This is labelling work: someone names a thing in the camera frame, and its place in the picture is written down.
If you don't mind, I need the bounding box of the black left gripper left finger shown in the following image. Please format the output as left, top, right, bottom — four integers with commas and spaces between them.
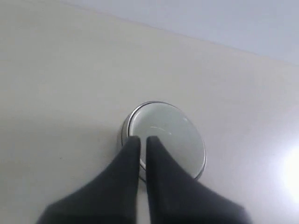
37, 136, 141, 224

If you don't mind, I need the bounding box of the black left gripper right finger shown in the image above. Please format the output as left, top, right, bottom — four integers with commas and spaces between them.
146, 136, 252, 224

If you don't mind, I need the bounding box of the large steel bowl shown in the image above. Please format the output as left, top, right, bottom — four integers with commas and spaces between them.
116, 100, 207, 182

